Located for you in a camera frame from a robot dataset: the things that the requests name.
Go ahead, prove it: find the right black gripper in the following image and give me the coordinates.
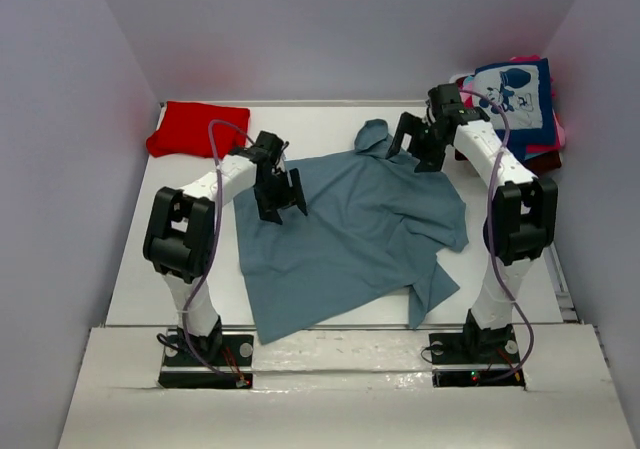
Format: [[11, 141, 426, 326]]
[[386, 110, 450, 172]]

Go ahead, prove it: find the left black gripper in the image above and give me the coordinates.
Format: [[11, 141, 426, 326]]
[[254, 168, 307, 225]]

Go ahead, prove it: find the grey-blue t-shirt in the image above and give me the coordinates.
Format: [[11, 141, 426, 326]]
[[233, 119, 468, 344]]

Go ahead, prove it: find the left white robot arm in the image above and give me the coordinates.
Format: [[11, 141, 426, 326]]
[[143, 131, 308, 367]]

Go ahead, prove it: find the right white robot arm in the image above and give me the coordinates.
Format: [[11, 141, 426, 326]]
[[387, 83, 558, 365]]

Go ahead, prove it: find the pink folded t-shirt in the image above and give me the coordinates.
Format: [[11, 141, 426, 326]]
[[448, 56, 569, 159]]

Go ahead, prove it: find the navy cartoon mouse t-shirt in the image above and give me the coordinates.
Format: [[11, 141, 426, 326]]
[[469, 57, 560, 151]]

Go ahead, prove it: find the folded red t-shirt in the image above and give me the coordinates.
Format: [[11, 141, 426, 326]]
[[146, 101, 250, 159]]

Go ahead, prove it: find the dark maroon folded t-shirt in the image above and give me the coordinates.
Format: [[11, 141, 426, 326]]
[[453, 143, 562, 178]]

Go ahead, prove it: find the white foam front board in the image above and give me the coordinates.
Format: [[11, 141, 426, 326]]
[[60, 324, 634, 448]]

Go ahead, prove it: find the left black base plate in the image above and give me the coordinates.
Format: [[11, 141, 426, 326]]
[[156, 329, 254, 390]]

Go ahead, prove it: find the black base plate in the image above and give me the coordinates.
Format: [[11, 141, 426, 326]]
[[420, 332, 526, 388], [156, 329, 254, 390]]

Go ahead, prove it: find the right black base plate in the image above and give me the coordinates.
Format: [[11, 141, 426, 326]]
[[420, 332, 526, 388]]

